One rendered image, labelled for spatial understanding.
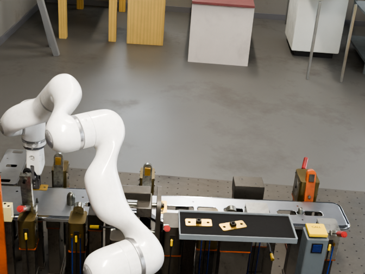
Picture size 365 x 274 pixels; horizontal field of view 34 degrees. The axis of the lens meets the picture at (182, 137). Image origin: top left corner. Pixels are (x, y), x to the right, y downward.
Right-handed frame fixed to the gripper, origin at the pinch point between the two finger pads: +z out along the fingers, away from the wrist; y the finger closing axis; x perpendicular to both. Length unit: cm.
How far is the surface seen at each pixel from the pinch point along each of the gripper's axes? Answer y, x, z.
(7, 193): 4.8, 11.9, 8.7
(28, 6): 602, 126, 95
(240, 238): -40, -70, -7
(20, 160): 31.4, 12.6, 8.7
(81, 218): -19.8, -19.2, 1.6
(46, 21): 451, 76, 70
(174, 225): -23, -51, 1
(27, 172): -14.1, -0.5, -12.0
